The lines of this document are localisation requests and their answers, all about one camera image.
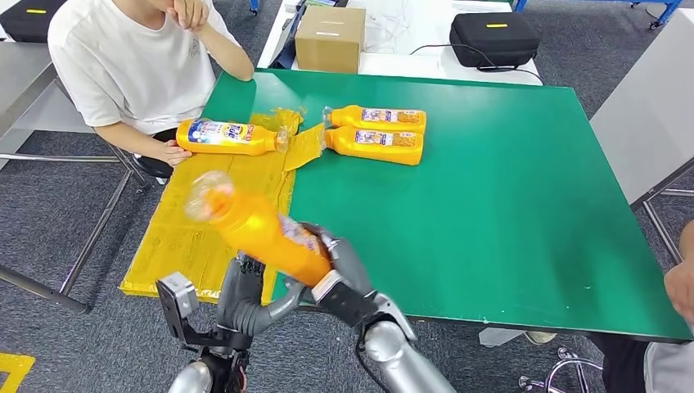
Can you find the person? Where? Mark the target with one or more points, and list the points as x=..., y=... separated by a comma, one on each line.
x=680, y=293
x=135, y=65

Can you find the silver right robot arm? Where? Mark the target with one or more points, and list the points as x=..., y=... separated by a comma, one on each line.
x=396, y=352

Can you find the black zippered carrying case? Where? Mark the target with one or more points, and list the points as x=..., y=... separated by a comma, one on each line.
x=493, y=43
x=30, y=24

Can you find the steel frame table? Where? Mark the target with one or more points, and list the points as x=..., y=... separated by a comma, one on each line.
x=21, y=81

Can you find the beige shoe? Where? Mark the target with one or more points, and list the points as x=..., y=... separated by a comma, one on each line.
x=539, y=338

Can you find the white table leg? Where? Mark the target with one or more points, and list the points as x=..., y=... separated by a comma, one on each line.
x=499, y=337

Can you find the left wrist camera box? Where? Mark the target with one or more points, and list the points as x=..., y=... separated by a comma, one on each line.
x=179, y=295

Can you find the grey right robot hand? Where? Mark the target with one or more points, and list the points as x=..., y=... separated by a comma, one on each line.
x=349, y=266

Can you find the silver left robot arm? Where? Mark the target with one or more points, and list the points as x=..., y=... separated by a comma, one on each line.
x=190, y=379

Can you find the chrome chair base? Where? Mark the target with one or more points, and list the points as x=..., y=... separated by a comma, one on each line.
x=564, y=364

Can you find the yellow taped cardboard mat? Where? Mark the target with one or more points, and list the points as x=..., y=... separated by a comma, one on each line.
x=179, y=238

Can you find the brown cardboard box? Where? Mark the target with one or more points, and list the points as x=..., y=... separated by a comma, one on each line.
x=331, y=40

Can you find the grey table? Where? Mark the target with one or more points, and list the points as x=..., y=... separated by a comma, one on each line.
x=650, y=97

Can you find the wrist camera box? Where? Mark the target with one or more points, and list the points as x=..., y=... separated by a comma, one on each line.
x=347, y=304
x=179, y=295

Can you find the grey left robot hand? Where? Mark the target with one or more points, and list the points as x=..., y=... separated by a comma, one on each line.
x=238, y=293

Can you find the white side table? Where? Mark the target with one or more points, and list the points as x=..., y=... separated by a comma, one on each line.
x=59, y=114

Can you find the orange detergent bottle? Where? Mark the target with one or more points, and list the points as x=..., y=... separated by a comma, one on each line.
x=347, y=144
x=260, y=142
x=260, y=233
x=347, y=116

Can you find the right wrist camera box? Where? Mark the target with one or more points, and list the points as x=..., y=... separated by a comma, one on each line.
x=347, y=304

